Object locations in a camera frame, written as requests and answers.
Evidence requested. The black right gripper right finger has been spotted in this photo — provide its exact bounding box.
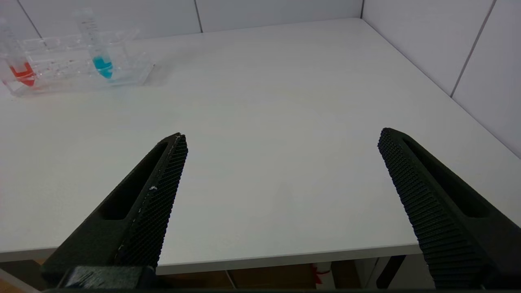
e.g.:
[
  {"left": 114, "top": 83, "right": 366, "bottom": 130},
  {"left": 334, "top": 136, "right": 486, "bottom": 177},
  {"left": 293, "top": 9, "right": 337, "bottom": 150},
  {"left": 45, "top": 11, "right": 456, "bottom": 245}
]
[{"left": 378, "top": 128, "right": 521, "bottom": 289}]

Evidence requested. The test tube with blue pigment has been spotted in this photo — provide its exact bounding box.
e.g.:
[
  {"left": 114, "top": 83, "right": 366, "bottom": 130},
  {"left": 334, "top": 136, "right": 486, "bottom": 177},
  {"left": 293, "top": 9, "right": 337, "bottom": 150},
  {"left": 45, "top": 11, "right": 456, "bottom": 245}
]
[{"left": 73, "top": 9, "right": 114, "bottom": 80}]

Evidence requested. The clear acrylic test tube rack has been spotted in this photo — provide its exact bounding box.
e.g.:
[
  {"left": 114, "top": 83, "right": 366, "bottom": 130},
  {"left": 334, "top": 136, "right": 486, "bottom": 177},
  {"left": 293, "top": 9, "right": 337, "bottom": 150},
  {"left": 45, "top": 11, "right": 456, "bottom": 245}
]
[{"left": 0, "top": 28, "right": 155, "bottom": 97}]

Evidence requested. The black table leg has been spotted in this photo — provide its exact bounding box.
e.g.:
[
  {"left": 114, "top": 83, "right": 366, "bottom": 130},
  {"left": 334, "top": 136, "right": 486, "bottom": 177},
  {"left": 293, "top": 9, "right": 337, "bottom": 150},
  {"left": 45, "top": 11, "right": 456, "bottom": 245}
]
[{"left": 376, "top": 255, "right": 407, "bottom": 289}]

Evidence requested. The white red printed object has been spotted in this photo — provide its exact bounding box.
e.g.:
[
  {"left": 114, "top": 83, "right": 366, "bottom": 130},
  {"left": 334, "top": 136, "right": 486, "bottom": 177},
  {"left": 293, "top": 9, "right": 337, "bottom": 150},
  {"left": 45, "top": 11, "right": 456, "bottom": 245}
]
[{"left": 312, "top": 263, "right": 335, "bottom": 289}]

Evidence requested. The test tube with red pigment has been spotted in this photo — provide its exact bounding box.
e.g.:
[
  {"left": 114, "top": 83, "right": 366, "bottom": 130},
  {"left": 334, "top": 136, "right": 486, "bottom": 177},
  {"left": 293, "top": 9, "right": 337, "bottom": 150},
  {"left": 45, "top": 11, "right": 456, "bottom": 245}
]
[{"left": 0, "top": 18, "right": 37, "bottom": 87}]

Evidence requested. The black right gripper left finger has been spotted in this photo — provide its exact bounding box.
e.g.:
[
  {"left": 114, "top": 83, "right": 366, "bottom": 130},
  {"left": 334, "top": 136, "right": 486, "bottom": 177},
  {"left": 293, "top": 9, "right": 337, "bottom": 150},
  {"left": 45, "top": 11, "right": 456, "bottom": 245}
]
[{"left": 41, "top": 133, "right": 188, "bottom": 289}]

